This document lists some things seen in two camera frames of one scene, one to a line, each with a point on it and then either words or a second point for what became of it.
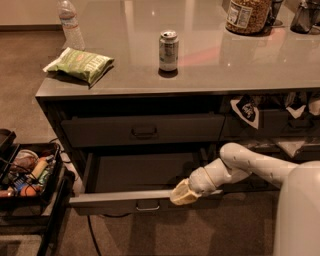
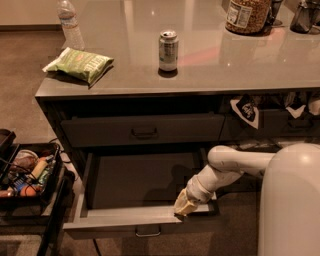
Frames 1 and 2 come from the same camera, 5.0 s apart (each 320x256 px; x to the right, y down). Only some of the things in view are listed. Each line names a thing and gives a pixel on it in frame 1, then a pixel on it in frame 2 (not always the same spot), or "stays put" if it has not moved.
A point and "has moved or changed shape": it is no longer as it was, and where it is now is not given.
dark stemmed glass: [274, 11] stays put
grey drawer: [144, 130] stays put
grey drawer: [273, 125] stays put
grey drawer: [120, 181] has moved or changed shape
